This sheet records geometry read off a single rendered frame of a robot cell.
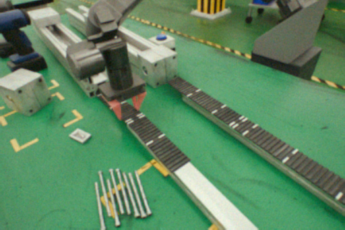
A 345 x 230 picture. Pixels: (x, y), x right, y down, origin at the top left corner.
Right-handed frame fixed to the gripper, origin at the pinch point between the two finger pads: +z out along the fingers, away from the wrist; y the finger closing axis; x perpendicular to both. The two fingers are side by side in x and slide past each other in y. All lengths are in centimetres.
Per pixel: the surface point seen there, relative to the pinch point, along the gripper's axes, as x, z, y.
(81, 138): -0.9, 2.3, 13.1
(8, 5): -73, -17, 13
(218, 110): 15.3, -0.5, -18.8
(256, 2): -162, 49, -275
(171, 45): -26.2, -1.0, -33.8
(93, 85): -17.8, -0.9, 2.6
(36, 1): -182, 4, -11
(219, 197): 32.6, 0.0, -1.6
